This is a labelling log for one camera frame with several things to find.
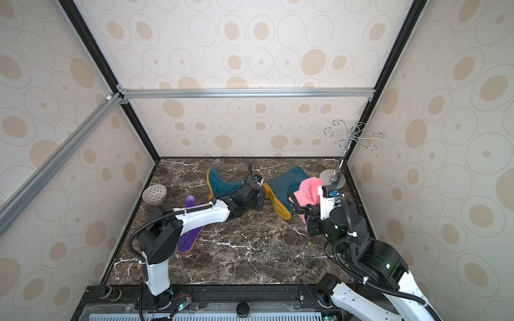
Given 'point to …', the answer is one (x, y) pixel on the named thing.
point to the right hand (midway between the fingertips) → (316, 205)
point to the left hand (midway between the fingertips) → (269, 198)
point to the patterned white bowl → (154, 192)
